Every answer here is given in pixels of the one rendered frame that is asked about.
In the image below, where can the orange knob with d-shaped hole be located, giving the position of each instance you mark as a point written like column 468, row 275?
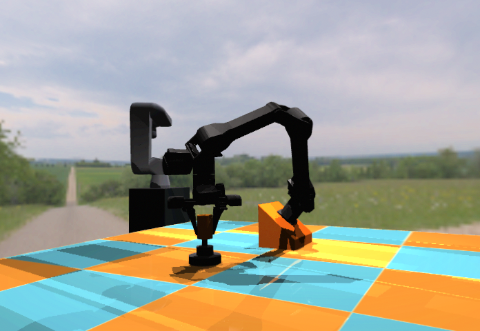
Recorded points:
column 204, row 226

